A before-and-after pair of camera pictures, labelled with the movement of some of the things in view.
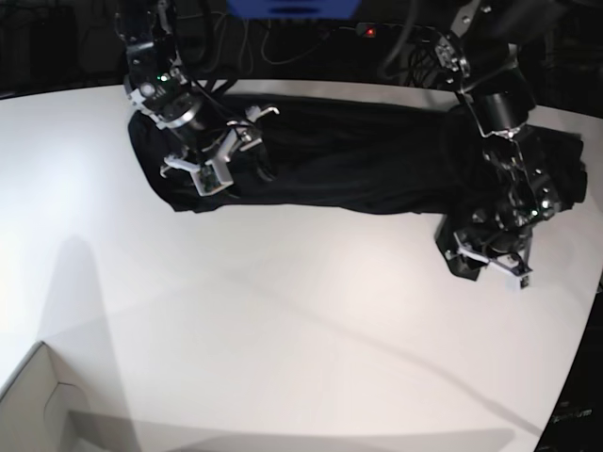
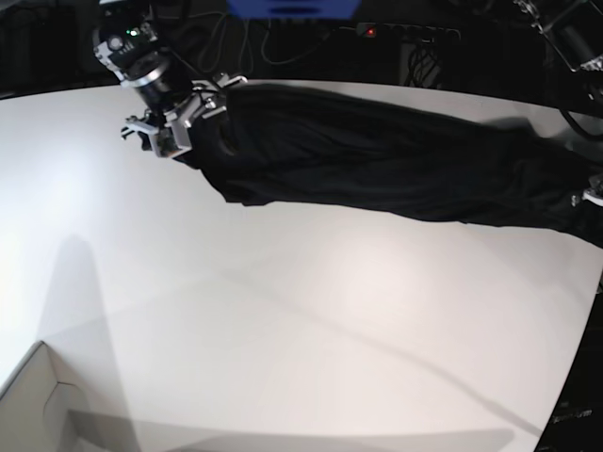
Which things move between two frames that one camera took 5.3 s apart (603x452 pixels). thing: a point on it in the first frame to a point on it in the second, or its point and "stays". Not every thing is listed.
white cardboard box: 35,408 stays
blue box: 295,9 stays
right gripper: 507,250 to 594,195
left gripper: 215,170 to 168,128
